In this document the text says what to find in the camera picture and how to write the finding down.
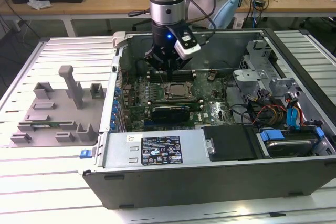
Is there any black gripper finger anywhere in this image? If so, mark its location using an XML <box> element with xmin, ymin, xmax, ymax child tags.
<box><xmin>171</xmin><ymin>50</ymin><xmax>190</xmax><ymax>81</ymax></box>
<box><xmin>143</xmin><ymin>47</ymin><xmax>172</xmax><ymax>81</ymax></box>

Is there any silver CPU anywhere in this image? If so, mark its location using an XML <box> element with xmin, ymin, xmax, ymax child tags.
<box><xmin>170</xmin><ymin>84</ymin><xmax>186</xmax><ymax>96</ymax></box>

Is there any metal socket cover frame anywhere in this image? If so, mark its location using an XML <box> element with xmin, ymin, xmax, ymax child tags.
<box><xmin>167</xmin><ymin>82</ymin><xmax>192</xmax><ymax>100</ymax></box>

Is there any CPU socket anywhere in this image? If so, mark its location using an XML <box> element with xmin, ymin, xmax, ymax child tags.
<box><xmin>163</xmin><ymin>81</ymin><xmax>195</xmax><ymax>101</ymax></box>

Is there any green motherboard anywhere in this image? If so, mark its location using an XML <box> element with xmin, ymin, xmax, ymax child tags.
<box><xmin>119</xmin><ymin>70</ymin><xmax>237</xmax><ymax>132</ymax></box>

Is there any black graphics card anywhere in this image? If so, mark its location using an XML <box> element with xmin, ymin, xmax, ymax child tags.
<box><xmin>151</xmin><ymin>104</ymin><xmax>191</xmax><ymax>124</ymax></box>

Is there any wooden desk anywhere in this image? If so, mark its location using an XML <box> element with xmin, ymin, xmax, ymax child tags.
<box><xmin>0</xmin><ymin>0</ymin><xmax>336</xmax><ymax>37</ymax></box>

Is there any silver disk bay cage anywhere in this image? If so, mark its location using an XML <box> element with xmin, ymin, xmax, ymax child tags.
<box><xmin>233</xmin><ymin>39</ymin><xmax>305</xmax><ymax>104</ymax></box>

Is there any black rating label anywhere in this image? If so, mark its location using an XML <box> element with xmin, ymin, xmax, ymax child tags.
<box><xmin>141</xmin><ymin>136</ymin><xmax>184</xmax><ymax>166</ymax></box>

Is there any silver power supply unit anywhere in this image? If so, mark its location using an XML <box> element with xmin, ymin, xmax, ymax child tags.
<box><xmin>97</xmin><ymin>129</ymin><xmax>212</xmax><ymax>169</ymax></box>

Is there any grey parts rack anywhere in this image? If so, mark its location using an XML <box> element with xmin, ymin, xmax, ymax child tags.
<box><xmin>9</xmin><ymin>65</ymin><xmax>108</xmax><ymax>147</ymax></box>

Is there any green RAM stick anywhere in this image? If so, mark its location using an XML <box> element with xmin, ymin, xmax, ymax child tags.
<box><xmin>30</xmin><ymin>121</ymin><xmax>73</xmax><ymax>129</ymax></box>

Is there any white crumpled wrapping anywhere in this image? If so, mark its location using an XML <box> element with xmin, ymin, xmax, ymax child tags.
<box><xmin>27</xmin><ymin>0</ymin><xmax>53</xmax><ymax>11</ymax></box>

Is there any black and silver PC case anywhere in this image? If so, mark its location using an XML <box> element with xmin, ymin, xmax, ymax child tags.
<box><xmin>82</xmin><ymin>27</ymin><xmax>336</xmax><ymax>210</ymax></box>

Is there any hard disk in blue carrier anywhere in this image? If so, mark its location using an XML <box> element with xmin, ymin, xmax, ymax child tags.
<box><xmin>258</xmin><ymin>126</ymin><xmax>328</xmax><ymax>159</ymax></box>

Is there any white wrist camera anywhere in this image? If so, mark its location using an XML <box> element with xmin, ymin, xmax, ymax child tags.
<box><xmin>165</xmin><ymin>24</ymin><xmax>202</xmax><ymax>60</ymax></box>

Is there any grey case handle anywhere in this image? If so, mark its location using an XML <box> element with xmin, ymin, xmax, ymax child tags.
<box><xmin>112</xmin><ymin>31</ymin><xmax>127</xmax><ymax>49</ymax></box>

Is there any red yellow wire bundle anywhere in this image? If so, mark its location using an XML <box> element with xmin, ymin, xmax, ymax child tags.
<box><xmin>246</xmin><ymin>103</ymin><xmax>288</xmax><ymax>129</ymax></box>

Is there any blue flat cable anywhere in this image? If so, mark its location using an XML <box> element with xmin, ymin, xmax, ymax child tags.
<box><xmin>286</xmin><ymin>103</ymin><xmax>304</xmax><ymax>130</ymax></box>

